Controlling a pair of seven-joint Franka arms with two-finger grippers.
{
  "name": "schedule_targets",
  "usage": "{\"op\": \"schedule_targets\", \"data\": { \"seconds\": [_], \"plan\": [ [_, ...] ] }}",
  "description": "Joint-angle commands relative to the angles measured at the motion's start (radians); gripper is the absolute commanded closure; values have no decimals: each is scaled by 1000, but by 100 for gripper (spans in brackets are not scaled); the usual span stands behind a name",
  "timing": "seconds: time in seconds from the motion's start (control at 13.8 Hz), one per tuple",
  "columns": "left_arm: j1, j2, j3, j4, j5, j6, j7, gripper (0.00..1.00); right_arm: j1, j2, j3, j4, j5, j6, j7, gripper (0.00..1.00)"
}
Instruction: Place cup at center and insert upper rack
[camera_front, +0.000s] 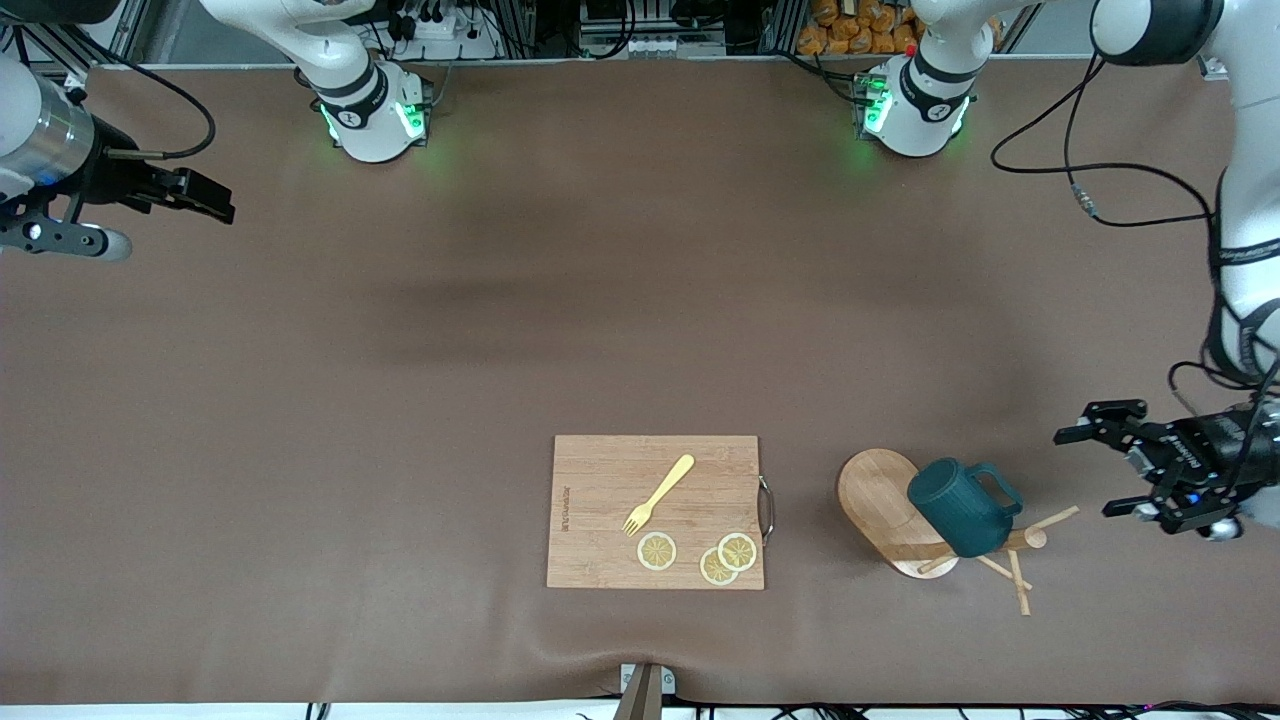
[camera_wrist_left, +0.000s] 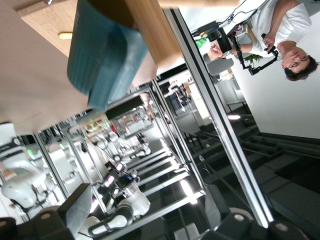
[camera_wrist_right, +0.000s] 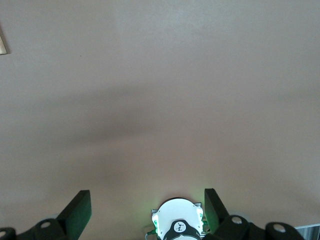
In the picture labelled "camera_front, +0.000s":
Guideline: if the teal cup yellow inside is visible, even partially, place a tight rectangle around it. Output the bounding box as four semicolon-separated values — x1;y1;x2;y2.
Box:
907;458;1024;559

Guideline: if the wooden mug tree rack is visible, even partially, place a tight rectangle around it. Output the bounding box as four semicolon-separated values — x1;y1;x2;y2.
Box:
836;448;1081;617

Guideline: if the white power strip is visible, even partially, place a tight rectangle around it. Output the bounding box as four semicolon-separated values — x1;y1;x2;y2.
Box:
395;8;501;61

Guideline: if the brown table mat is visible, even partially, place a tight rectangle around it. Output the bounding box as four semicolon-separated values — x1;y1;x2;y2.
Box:
0;55;1280;706

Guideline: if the yellow plastic fork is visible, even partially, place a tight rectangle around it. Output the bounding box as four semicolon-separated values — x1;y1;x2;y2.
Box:
622;454;696;537

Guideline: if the white terminal block row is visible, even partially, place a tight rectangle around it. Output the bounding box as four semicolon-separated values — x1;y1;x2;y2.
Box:
583;33;728;59

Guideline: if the bamboo cutting board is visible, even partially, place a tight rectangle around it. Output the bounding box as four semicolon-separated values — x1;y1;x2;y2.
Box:
546;434;776;591

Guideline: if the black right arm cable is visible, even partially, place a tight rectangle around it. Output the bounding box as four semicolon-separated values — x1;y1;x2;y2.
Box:
0;20;217;161

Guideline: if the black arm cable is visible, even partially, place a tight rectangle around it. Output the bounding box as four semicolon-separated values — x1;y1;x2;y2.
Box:
0;20;217;161
990;50;1280;471

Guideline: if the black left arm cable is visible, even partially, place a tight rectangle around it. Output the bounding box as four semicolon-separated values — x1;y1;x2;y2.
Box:
990;50;1280;471

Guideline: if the gray camera mount post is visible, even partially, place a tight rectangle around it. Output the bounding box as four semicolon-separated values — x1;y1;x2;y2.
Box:
612;662;676;720

